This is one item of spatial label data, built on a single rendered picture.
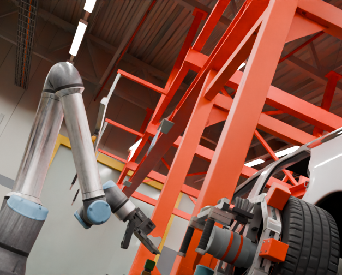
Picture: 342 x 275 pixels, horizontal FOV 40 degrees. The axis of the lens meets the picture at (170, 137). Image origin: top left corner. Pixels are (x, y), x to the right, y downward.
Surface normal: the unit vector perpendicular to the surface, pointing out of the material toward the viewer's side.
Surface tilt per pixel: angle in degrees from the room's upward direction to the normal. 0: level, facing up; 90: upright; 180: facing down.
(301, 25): 90
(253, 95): 90
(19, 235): 91
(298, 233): 71
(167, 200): 90
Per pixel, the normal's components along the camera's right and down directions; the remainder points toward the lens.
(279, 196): -0.04, 0.28
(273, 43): 0.21, -0.27
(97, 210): 0.39, -0.08
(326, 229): 0.36, -0.69
